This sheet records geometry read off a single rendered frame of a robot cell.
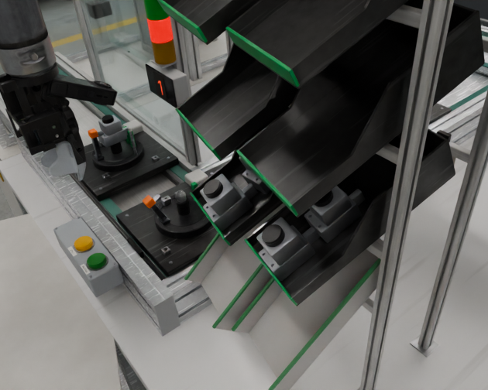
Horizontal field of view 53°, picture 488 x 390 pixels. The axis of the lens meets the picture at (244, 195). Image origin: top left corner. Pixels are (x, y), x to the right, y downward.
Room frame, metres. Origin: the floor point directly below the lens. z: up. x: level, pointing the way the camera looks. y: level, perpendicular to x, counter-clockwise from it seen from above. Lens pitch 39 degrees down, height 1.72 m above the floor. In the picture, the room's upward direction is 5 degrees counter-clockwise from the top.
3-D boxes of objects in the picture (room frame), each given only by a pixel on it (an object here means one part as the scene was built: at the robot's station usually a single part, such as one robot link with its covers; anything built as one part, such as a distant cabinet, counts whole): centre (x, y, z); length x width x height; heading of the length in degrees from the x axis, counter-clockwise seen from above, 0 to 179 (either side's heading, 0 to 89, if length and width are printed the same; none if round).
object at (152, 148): (1.14, 0.34, 0.96); 0.24 x 0.24 x 0.02; 35
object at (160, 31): (1.08, 0.15, 1.33); 0.05 x 0.05 x 0.05
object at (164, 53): (1.08, 0.15, 1.28); 0.05 x 0.05 x 0.05
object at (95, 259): (0.75, 0.33, 0.96); 0.04 x 0.04 x 0.02
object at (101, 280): (0.80, 0.37, 0.93); 0.21 x 0.07 x 0.06; 35
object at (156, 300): (1.00, 0.42, 0.91); 0.89 x 0.06 x 0.11; 35
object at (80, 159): (0.68, 0.27, 1.31); 0.05 x 0.02 x 0.09; 35
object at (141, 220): (0.86, 0.14, 1.01); 0.24 x 0.24 x 0.13; 35
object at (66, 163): (0.67, 0.29, 1.27); 0.06 x 0.03 x 0.09; 125
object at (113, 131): (1.14, 0.33, 1.06); 0.08 x 0.04 x 0.07; 125
